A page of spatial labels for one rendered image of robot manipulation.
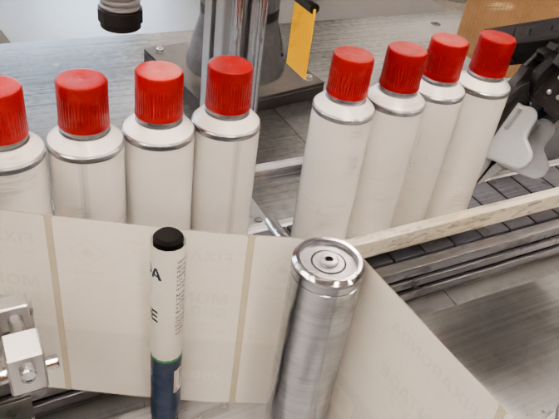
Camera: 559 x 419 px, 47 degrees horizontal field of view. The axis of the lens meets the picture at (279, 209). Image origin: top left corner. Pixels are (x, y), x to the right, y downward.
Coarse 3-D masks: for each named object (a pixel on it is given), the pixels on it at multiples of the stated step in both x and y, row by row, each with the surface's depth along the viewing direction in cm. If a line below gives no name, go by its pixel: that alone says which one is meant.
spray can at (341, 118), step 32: (352, 64) 48; (320, 96) 52; (352, 96) 50; (320, 128) 51; (352, 128) 51; (320, 160) 53; (352, 160) 53; (320, 192) 55; (352, 192) 55; (320, 224) 56
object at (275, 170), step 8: (280, 160) 59; (288, 160) 59; (296, 160) 59; (256, 168) 57; (264, 168) 58; (272, 168) 58; (280, 168) 58; (288, 168) 58; (296, 168) 59; (256, 176) 57; (264, 176) 58; (272, 176) 58; (280, 176) 59; (288, 176) 59
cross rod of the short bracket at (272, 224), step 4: (272, 216) 61; (268, 220) 60; (272, 220) 60; (276, 220) 60; (268, 224) 60; (272, 224) 60; (276, 224) 59; (268, 228) 60; (272, 228) 59; (276, 228) 59; (280, 228) 59; (272, 232) 59; (276, 232) 59; (280, 232) 59; (284, 232) 59; (280, 236) 58; (284, 236) 58; (288, 236) 58
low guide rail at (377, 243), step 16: (544, 192) 69; (480, 208) 65; (496, 208) 65; (512, 208) 66; (528, 208) 68; (544, 208) 69; (416, 224) 61; (432, 224) 62; (448, 224) 63; (464, 224) 64; (480, 224) 65; (352, 240) 58; (368, 240) 59; (384, 240) 59; (400, 240) 60; (416, 240) 62; (368, 256) 60
